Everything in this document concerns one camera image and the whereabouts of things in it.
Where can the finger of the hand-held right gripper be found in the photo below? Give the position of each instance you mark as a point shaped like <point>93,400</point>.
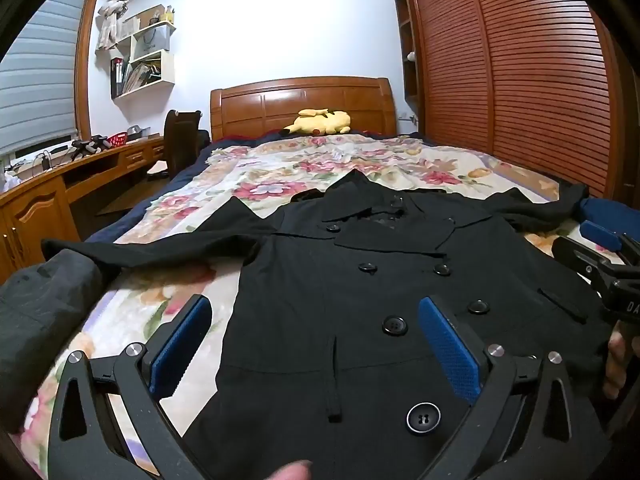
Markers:
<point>600,234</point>
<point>575,257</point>

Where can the person's right hand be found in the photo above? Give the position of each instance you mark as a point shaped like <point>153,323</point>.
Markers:
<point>616,360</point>

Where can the floral blanket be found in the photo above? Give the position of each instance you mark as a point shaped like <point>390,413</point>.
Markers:
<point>280,170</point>

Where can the dark wooden chair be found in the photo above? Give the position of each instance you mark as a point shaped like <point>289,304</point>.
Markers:
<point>180,140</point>

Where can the wooden desk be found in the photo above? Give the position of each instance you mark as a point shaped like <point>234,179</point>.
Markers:
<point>35,210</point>

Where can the grey window blind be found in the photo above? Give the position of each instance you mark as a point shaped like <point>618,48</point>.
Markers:
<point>40,75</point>

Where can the wooden headboard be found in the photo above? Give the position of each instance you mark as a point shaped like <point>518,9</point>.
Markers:
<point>300,97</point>

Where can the black buttoned coat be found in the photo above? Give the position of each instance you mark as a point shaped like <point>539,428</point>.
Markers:
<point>300,310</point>

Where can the white wall shelf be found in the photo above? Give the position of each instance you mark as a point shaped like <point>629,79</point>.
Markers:
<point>150,70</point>

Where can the wooden louvered wardrobe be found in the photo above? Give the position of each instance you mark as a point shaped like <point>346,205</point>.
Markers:
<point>525,85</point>

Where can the grey paper bag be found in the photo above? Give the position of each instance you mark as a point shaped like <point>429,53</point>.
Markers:
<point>150,41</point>

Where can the black padded jacket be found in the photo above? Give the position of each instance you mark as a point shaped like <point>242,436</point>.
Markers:
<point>40,320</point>

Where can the black desk gadget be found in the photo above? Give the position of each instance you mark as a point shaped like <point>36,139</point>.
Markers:
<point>90,146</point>

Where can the person's left hand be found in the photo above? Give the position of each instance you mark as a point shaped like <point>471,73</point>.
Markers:
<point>295,472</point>

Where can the open wooden shelf niche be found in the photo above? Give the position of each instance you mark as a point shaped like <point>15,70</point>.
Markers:
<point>406,25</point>

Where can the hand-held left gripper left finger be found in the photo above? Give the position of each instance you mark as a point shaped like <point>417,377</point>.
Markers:
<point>175,350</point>

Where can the wooden door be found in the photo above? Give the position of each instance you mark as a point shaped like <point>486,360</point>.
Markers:
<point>627,125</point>

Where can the wooden window frame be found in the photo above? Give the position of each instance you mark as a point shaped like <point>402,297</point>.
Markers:
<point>85,60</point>

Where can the white fan decoration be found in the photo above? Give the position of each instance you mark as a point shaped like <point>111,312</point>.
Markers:
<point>117,7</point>

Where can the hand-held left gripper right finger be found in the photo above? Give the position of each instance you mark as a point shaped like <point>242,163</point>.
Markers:
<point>450,350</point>

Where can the yellow plush toy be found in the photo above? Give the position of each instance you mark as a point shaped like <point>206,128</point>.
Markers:
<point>320,121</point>

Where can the black binders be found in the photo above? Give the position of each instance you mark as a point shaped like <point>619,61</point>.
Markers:
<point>117,77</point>

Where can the red basket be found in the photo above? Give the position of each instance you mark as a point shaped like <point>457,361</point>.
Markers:
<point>118,139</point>

